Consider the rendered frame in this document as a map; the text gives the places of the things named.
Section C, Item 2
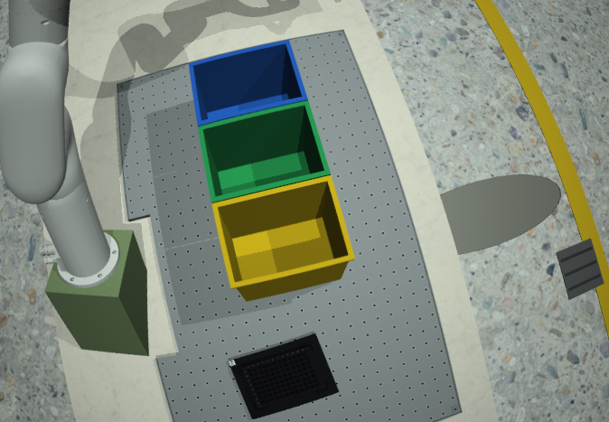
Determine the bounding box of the yellow open bin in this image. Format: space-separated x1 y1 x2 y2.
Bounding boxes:
212 175 355 302

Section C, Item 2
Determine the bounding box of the green open-top bin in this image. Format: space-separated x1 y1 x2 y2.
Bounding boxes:
198 100 331 203

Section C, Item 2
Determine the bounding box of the blue open-top bin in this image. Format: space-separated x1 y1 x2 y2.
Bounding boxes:
189 40 308 127

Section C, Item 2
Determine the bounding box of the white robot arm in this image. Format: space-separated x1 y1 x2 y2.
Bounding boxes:
0 0 120 288

